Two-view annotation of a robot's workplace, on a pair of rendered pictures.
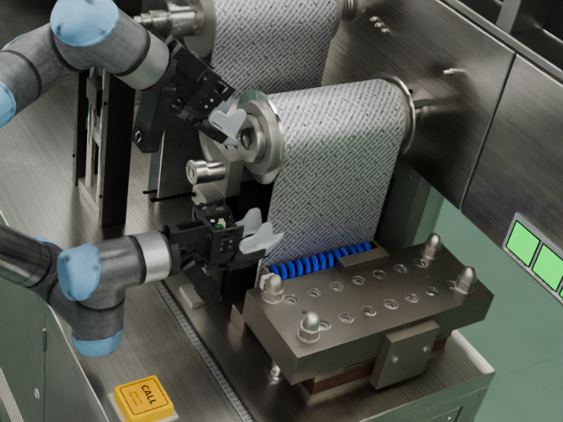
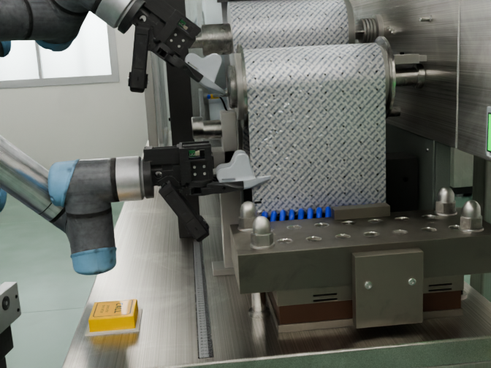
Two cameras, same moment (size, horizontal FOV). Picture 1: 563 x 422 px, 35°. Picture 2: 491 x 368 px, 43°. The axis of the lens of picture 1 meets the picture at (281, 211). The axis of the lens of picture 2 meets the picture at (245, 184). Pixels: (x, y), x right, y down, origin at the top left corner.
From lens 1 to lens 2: 0.87 m
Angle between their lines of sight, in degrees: 37
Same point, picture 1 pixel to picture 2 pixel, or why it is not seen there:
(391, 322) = (362, 242)
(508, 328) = not seen: outside the picture
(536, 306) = not seen: outside the picture
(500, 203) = (478, 109)
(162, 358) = (160, 299)
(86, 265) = (62, 167)
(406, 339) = (376, 258)
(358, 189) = (348, 138)
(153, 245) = (126, 160)
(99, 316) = (78, 223)
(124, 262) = (96, 169)
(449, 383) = (457, 335)
